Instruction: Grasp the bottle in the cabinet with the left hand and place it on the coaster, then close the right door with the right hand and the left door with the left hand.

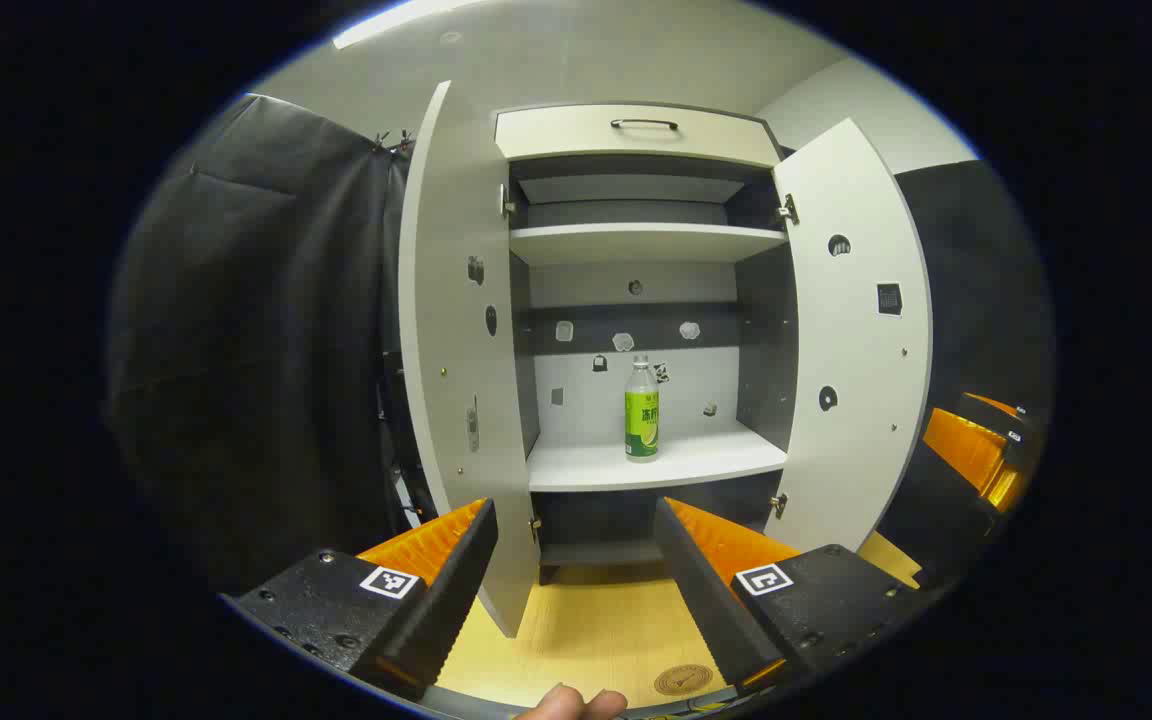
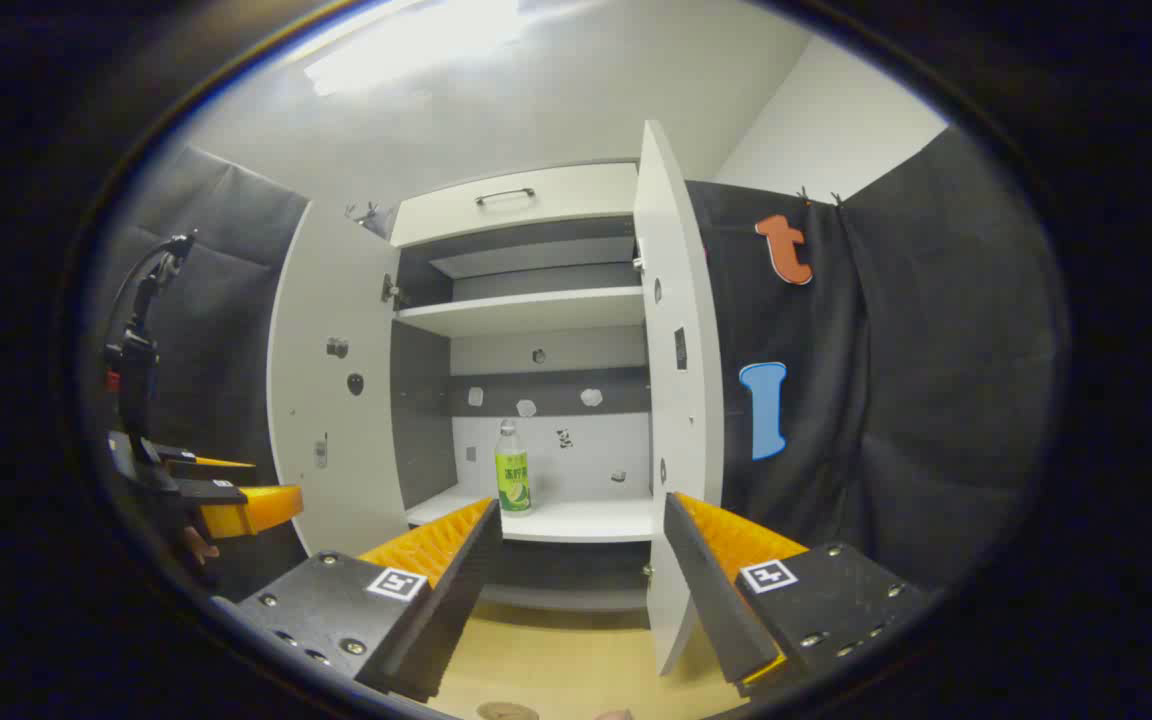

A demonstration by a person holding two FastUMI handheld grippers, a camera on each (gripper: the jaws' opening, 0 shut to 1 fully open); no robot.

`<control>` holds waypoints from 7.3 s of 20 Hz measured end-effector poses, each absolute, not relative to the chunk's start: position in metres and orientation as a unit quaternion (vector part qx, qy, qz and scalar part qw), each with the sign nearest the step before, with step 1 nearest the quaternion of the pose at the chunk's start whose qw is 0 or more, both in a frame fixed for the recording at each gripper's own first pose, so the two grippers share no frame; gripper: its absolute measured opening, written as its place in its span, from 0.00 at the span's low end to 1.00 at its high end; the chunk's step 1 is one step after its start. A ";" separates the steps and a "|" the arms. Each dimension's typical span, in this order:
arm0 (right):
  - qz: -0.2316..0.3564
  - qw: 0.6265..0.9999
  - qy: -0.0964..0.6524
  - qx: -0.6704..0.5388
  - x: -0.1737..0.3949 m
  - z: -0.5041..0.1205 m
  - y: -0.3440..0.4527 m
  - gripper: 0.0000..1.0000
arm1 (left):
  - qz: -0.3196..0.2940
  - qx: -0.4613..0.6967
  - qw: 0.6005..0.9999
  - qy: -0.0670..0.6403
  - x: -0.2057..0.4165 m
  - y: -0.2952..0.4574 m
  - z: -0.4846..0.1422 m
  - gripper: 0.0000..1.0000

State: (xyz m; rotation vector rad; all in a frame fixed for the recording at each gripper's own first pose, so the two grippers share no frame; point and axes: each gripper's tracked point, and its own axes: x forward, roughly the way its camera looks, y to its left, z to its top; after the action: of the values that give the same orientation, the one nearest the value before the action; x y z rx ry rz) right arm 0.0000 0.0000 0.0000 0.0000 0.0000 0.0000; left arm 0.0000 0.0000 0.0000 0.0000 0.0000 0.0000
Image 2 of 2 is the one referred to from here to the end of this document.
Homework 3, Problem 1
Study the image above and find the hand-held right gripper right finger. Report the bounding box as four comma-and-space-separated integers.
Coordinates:
663, 491, 929, 699

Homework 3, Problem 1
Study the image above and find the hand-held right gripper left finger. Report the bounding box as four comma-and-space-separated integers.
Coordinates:
236, 497, 504, 703

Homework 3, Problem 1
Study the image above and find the white cabinet door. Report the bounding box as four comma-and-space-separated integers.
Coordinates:
266, 200, 412, 558
633, 120, 727, 676

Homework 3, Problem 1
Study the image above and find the green label plastic bottle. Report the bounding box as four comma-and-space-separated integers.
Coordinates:
494, 418, 533, 517

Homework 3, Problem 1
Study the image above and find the white cabinet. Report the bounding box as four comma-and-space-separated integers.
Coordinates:
381, 160, 659, 613

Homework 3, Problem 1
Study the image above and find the white cabinet shelf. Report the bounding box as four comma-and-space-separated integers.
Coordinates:
396, 286, 647, 339
406, 485, 657, 544

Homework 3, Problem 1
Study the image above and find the black backdrop cloth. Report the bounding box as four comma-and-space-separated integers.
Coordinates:
86, 145, 312, 601
686, 125, 1049, 601

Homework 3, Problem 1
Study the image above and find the black cable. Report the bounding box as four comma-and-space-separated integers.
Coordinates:
108, 230, 199, 346

